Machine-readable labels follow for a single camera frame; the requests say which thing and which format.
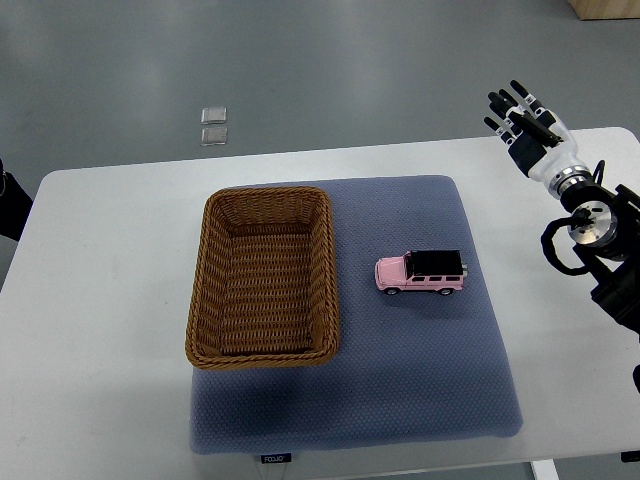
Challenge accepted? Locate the upper metal floor plate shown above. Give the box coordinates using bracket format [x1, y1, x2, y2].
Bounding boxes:
[200, 106, 227, 125]

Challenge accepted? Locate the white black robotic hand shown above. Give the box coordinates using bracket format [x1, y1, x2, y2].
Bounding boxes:
[484, 80, 586, 187]

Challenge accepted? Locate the wooden box corner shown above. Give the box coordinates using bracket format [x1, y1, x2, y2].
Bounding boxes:
[568, 0, 640, 20]

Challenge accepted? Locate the black clamp under table edge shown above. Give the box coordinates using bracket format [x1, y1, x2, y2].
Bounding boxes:
[620, 450, 640, 463]

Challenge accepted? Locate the brown wicker basket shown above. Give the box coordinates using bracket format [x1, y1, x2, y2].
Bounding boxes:
[185, 186, 340, 370]

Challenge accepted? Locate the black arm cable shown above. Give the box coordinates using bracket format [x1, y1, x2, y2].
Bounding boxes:
[539, 213, 592, 276]

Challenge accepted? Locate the white table leg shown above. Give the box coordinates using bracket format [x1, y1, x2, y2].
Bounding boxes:
[530, 459, 559, 480]

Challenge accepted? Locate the black object at left edge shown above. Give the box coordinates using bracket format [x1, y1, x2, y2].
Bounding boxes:
[0, 164, 33, 241]

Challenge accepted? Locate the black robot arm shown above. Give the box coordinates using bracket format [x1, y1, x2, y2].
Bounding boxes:
[541, 161, 639, 333]

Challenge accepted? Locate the pink toy car black roof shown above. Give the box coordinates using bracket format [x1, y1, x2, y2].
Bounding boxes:
[374, 250, 468, 296]

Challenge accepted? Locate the blue quilted mat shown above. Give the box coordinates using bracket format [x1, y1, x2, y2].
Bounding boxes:
[191, 175, 522, 454]

